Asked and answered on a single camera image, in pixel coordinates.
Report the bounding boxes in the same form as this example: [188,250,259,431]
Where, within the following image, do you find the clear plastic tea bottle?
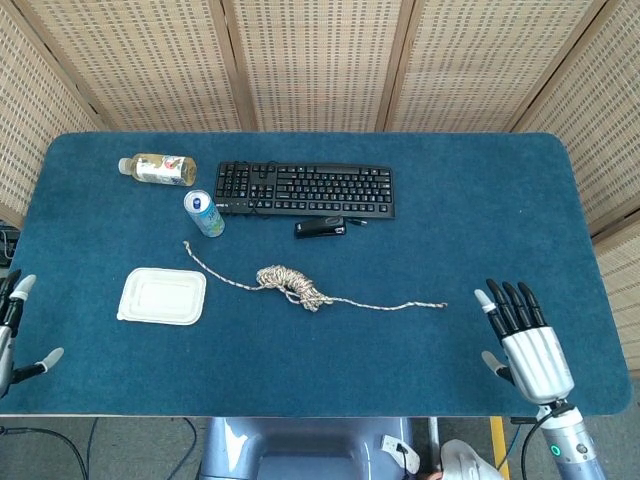
[118,153,198,187]

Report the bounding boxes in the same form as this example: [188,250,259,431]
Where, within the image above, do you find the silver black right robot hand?
[473,278,575,405]

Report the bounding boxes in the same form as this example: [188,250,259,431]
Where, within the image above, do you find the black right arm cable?
[519,400,572,480]

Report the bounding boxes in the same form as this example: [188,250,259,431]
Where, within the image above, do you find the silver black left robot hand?
[0,268,65,399]

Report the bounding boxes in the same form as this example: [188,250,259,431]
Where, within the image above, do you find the braided white brown rope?
[182,240,449,313]

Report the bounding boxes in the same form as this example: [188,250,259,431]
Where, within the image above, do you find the white rounded cloth object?
[439,438,502,480]

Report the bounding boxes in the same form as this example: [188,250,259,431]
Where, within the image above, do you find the white plastic tray lid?
[116,267,208,327]

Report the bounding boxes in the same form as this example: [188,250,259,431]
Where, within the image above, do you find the blue carpet table cover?
[0,131,634,419]

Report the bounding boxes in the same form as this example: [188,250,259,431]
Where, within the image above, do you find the black computer keyboard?
[214,160,397,221]

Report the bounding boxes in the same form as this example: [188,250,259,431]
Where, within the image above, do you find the grey blue robot torso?
[198,416,417,480]

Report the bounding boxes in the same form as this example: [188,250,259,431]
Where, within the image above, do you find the blue drink can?
[183,188,226,238]

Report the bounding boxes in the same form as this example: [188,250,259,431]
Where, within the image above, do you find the black floor cable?
[0,424,90,480]

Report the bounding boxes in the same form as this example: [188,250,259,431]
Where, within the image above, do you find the black stapler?
[293,215,347,240]

